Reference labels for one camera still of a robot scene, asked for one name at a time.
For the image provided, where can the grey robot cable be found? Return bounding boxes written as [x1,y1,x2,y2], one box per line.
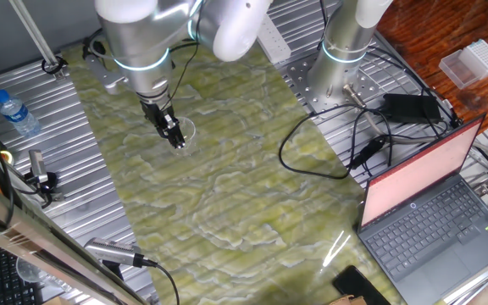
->
[342,83,488,169]

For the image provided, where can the clear plastic box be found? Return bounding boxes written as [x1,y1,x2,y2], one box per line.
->
[438,49,480,90]

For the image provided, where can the black inline cable block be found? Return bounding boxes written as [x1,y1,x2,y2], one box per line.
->
[349,137,387,169]

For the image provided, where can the brown wooden table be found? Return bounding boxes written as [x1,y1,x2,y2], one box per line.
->
[377,0,488,132]

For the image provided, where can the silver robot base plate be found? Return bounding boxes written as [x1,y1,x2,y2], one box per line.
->
[277,53,393,118]

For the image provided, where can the aluminium pole with clamp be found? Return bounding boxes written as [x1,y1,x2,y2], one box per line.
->
[8,0,68,81]

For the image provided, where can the clear measuring beaker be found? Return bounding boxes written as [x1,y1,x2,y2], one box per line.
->
[14,256,44,285]

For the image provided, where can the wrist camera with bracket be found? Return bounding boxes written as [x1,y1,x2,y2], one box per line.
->
[81,36,127,97]

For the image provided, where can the clear plastic cup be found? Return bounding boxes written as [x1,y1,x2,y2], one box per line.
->
[169,117,197,156]

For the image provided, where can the white power strip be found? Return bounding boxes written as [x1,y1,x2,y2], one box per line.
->
[257,14,292,64]

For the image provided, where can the black device right edge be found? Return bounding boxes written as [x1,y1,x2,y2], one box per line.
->
[23,148,65,208]

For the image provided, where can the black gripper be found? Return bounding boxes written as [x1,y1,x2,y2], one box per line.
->
[140,97,186,150]

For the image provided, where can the silver metal frame bar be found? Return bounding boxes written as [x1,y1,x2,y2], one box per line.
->
[0,171,150,305]

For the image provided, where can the black smartphone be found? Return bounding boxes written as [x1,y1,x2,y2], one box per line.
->
[332,265,391,305]

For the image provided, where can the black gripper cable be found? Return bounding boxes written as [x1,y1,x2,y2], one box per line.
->
[161,0,205,111]

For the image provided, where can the silver camera on stand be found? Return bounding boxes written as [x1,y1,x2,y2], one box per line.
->
[83,236,159,283]

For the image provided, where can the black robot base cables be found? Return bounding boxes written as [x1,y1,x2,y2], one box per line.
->
[364,44,463,130]

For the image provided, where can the black looping power cable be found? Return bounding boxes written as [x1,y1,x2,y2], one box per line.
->
[278,103,394,181]

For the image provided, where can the cardboard piece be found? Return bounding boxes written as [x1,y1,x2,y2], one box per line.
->
[328,295,368,305]

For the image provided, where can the dark grey laptop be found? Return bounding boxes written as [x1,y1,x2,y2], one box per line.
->
[356,113,488,305]

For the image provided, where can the black power adapter brick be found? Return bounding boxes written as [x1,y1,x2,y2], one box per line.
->
[381,92,443,125]

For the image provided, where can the water bottle with blue cap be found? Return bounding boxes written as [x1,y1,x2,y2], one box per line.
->
[0,88,42,137]

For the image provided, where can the green marble pattern mat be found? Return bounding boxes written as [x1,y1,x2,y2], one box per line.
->
[61,42,406,305]

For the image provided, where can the white pipette tip box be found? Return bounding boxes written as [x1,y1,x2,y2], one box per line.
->
[458,39,488,80]

